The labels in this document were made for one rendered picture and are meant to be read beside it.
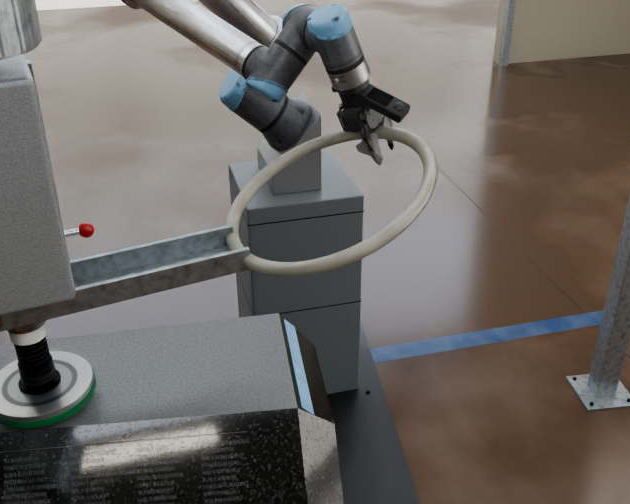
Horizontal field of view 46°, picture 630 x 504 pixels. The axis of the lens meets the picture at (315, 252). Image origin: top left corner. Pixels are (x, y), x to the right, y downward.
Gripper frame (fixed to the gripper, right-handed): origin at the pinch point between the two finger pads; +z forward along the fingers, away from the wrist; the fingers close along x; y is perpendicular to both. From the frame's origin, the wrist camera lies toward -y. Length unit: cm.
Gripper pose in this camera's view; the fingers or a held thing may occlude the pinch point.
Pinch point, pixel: (387, 152)
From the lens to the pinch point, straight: 181.5
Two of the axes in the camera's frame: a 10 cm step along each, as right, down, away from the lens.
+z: 3.6, 7.2, 5.9
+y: -7.7, -1.3, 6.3
